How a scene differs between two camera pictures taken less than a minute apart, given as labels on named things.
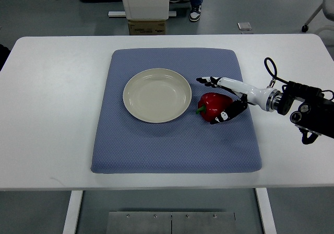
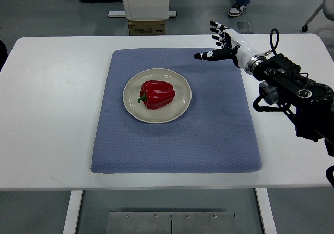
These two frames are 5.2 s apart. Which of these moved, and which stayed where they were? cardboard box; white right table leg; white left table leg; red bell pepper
Moved: red bell pepper
Stayed: white right table leg; cardboard box; white left table leg
